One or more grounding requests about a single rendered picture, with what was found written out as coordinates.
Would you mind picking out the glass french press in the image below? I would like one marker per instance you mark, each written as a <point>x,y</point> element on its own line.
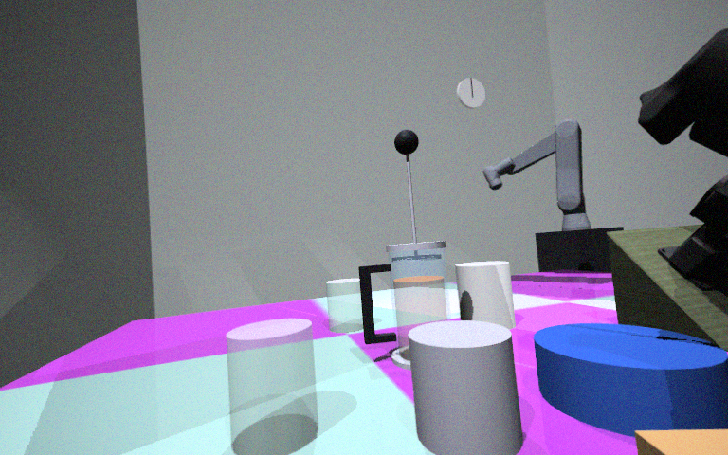
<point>418,280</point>

